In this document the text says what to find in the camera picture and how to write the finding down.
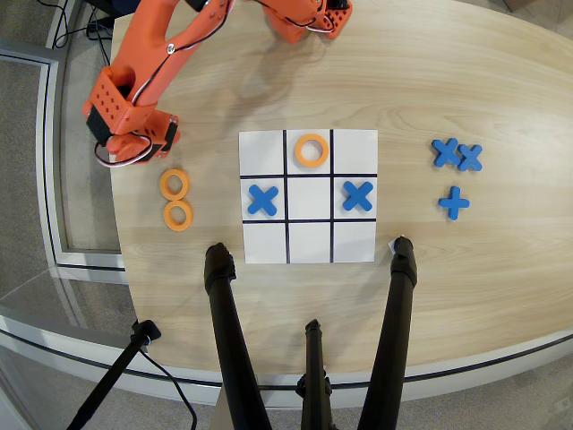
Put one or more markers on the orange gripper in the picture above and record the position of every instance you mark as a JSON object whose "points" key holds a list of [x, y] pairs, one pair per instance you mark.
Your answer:
{"points": [[158, 150]]}

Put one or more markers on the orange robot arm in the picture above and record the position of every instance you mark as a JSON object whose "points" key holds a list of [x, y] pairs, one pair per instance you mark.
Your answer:
{"points": [[147, 45]]}

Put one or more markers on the blue foam cross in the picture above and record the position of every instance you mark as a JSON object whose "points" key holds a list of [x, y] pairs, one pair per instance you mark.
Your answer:
{"points": [[358, 196], [445, 152], [454, 203], [262, 200], [470, 158]]}

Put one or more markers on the white tic-tac-toe grid sheet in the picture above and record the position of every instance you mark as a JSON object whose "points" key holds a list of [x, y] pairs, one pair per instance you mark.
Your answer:
{"points": [[309, 242]]}

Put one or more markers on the thick black tripod leg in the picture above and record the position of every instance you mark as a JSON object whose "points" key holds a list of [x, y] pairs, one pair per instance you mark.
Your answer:
{"points": [[228, 322], [394, 322]]}

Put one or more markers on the thin black stand pole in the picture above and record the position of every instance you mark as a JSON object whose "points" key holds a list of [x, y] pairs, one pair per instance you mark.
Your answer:
{"points": [[112, 372]]}

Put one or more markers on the small white sticker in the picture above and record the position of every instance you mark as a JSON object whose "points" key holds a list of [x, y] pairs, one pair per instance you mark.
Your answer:
{"points": [[390, 245]]}

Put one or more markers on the short black tripod leg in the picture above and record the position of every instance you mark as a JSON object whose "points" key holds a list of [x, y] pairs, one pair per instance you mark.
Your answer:
{"points": [[314, 358]]}

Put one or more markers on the grey metal partition frame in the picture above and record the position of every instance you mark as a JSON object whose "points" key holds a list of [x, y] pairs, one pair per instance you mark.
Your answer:
{"points": [[47, 134]]}

